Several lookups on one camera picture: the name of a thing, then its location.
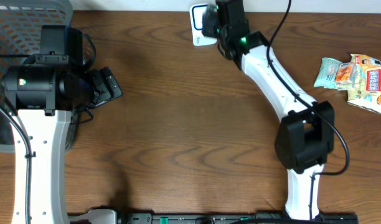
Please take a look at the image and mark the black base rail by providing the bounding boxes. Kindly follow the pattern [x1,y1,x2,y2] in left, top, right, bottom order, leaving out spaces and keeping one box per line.
[69,209,359,224]

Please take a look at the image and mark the dark grey mesh basket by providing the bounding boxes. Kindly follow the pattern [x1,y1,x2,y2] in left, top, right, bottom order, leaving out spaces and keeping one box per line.
[0,0,73,153]

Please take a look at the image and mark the white barcode scanner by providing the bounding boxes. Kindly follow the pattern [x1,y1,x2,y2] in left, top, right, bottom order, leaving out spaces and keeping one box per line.
[189,3,217,47]

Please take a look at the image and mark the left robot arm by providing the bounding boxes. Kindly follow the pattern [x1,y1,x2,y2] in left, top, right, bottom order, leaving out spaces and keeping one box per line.
[1,25,123,223]

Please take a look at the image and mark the white wiper sheet bag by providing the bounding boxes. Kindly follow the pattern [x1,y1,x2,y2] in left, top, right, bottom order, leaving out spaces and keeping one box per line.
[347,54,381,114]

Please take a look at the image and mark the teal snack packet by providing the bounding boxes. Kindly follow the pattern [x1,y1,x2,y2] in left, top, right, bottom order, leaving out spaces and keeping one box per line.
[314,57,342,90]

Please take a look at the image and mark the orange Kleenex tissue pack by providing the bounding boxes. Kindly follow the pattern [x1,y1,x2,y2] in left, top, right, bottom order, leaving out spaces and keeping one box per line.
[334,62,359,91]

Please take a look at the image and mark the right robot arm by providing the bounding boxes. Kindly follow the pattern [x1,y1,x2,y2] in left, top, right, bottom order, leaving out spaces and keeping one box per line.
[201,1,334,220]

